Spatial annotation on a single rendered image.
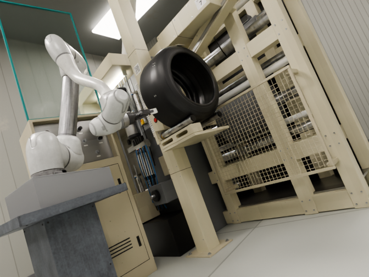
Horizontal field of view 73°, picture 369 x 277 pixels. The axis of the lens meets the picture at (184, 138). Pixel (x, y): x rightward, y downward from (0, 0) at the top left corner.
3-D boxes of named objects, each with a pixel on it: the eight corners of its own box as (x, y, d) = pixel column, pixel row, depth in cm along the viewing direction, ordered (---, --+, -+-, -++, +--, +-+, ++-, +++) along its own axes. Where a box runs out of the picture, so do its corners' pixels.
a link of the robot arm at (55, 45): (68, 47, 138) (80, 59, 151) (53, 24, 141) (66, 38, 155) (49, 61, 137) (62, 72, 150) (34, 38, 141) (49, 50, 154)
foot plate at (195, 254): (185, 258, 188) (184, 254, 189) (208, 242, 207) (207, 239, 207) (210, 258, 169) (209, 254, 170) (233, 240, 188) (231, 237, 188)
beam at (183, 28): (161, 53, 218) (155, 37, 220) (182, 54, 236) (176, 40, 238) (210, 2, 175) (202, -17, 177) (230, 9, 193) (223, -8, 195)
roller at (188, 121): (166, 137, 188) (162, 140, 184) (163, 132, 187) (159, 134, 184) (197, 119, 163) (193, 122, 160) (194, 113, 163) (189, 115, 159)
